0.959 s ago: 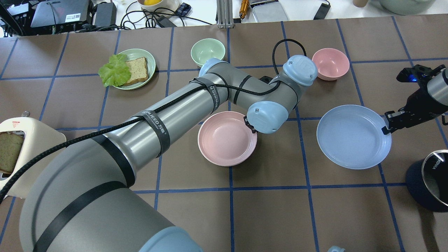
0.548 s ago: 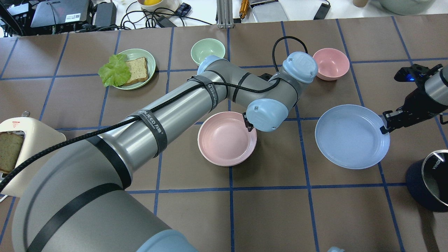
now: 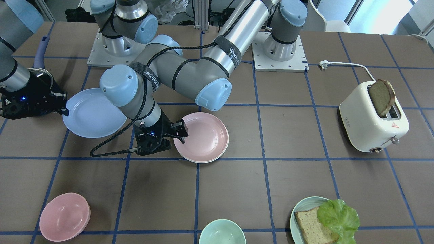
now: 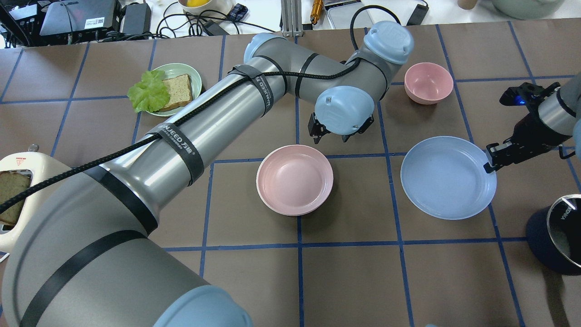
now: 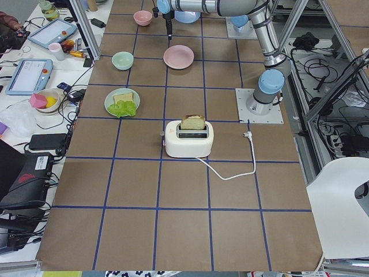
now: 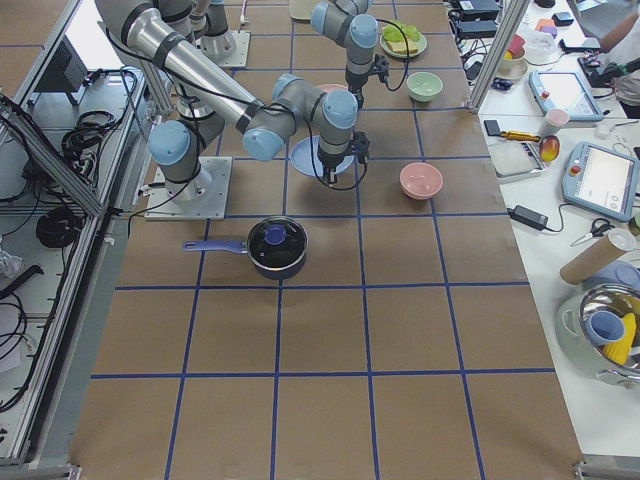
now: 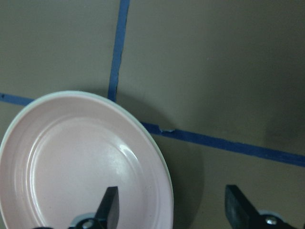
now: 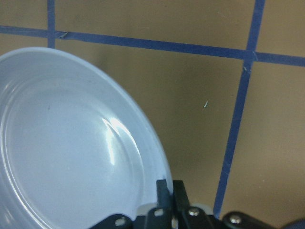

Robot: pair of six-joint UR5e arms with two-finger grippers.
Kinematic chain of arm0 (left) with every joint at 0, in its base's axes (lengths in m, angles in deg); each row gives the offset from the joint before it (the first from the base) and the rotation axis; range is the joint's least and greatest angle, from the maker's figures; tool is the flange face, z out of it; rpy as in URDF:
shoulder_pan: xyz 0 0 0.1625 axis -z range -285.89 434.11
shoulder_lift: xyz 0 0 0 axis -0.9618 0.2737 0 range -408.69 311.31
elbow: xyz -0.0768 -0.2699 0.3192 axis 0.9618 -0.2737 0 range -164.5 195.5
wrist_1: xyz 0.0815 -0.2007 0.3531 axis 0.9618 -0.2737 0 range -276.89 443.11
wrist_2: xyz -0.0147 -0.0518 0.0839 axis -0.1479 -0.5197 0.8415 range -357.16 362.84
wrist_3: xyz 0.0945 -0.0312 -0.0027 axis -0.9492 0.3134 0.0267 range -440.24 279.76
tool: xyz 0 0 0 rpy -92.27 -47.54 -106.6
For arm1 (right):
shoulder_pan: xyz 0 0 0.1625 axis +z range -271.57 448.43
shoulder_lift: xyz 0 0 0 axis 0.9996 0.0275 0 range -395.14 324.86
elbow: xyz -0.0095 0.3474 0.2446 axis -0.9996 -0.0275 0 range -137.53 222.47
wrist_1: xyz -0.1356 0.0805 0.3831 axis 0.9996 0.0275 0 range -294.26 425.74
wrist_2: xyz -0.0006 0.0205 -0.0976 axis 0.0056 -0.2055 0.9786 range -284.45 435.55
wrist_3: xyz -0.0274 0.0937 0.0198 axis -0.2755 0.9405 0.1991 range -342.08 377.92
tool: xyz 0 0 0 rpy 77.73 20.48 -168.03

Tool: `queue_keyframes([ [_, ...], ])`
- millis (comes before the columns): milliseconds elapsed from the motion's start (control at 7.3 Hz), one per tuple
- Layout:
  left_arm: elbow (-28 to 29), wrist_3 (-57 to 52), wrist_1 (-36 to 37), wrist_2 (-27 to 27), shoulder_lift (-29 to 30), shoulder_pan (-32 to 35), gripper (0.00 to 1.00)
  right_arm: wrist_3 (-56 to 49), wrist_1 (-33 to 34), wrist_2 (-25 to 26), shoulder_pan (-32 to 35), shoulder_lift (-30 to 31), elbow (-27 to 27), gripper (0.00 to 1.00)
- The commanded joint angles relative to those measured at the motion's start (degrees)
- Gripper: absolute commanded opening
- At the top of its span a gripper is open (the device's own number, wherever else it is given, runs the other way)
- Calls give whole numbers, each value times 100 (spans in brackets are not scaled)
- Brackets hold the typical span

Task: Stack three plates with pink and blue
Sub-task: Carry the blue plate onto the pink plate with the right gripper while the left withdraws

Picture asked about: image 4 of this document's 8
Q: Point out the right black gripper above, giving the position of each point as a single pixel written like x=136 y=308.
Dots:
x=532 y=127

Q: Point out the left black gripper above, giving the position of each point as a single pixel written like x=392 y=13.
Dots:
x=316 y=127

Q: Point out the pink plate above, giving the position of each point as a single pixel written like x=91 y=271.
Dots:
x=294 y=177

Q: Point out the blue plate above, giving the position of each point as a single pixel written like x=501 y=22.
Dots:
x=445 y=177

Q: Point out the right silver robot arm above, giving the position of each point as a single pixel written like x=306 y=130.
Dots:
x=553 y=113

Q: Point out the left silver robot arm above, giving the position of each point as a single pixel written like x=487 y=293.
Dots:
x=84 y=258

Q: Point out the cream white plate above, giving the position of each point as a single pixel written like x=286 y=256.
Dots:
x=299 y=213

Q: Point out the dark blue pot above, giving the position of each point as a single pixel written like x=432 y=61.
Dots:
x=554 y=235

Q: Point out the pink bowl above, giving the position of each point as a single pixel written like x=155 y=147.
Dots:
x=428 y=83

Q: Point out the bread slice on plate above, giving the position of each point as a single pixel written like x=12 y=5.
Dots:
x=179 y=90

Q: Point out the cream bowl with toys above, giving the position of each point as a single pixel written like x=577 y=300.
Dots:
x=211 y=9

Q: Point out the green plate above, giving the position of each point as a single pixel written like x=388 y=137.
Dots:
x=177 y=69

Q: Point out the green lettuce leaf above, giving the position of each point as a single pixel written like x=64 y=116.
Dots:
x=150 y=94

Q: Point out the yellow toy fruit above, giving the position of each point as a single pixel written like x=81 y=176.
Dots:
x=196 y=3

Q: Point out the black power brick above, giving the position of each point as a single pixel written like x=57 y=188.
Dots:
x=136 y=19

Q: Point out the white toaster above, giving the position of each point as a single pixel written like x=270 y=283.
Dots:
x=38 y=167

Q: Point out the bread slice in toaster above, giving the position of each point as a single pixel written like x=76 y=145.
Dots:
x=11 y=184

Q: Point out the aluminium frame post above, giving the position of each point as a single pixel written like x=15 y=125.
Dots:
x=291 y=17

